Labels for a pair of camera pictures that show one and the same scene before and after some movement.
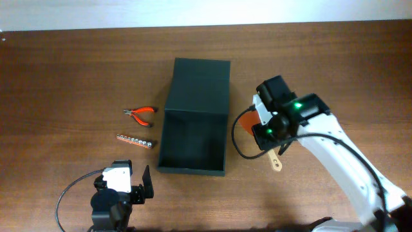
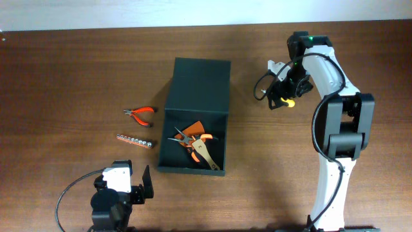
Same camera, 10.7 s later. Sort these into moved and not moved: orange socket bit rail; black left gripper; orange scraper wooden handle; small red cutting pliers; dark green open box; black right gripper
Moved: orange scraper wooden handle; black right gripper
Not moved: black left gripper; small red cutting pliers; dark green open box; orange socket bit rail
